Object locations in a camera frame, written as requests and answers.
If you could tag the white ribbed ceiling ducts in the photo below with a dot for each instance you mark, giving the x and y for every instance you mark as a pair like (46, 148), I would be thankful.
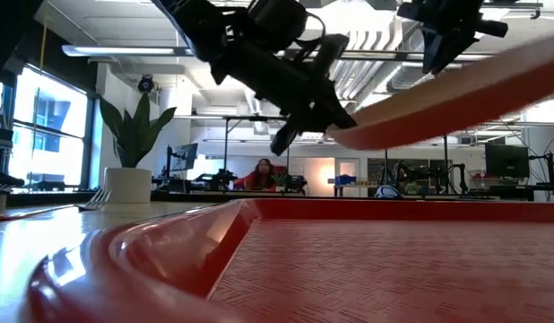
(371, 76)

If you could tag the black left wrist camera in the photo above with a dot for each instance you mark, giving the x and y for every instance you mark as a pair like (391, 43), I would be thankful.
(279, 22)

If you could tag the large glass window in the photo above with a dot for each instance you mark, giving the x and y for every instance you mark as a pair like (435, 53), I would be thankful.
(57, 152)

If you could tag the small monitor on arm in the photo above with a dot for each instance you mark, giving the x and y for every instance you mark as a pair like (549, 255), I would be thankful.
(186, 156)

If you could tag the red plastic tray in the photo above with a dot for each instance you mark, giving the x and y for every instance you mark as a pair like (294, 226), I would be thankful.
(348, 269)

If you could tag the silver metal fork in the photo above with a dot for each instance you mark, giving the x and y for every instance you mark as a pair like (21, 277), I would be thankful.
(95, 200)

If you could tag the black low ledge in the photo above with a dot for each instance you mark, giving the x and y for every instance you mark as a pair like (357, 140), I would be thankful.
(57, 198)

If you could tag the green snake plant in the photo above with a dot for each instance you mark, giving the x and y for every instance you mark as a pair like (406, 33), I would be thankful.
(135, 134)

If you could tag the person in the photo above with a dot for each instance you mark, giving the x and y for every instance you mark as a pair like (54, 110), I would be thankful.
(261, 177)

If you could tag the white plant pot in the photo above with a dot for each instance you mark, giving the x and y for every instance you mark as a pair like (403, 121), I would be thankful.
(127, 185)

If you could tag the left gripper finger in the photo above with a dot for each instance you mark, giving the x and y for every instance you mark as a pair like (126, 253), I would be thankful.
(324, 123)
(335, 112)

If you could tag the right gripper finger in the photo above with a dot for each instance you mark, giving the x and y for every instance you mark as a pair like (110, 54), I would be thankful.
(454, 47)
(432, 51)

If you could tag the pink round plate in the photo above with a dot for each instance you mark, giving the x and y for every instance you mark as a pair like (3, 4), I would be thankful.
(461, 98)

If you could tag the black computer monitor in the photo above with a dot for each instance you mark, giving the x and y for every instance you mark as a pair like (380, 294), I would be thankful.
(507, 160)

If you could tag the black workstation frame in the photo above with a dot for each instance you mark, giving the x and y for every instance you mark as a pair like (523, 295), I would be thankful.
(226, 143)
(445, 157)

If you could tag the blue storage bin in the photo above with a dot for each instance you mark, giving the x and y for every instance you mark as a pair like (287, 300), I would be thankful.
(345, 180)

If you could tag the black dome security camera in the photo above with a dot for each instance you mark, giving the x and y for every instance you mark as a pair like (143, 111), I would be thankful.
(145, 84)

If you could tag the black background robot arm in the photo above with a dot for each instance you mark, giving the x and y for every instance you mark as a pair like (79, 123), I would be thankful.
(461, 179)
(221, 179)

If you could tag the long white ceiling lamp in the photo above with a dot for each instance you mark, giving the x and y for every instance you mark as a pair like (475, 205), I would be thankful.
(124, 50)

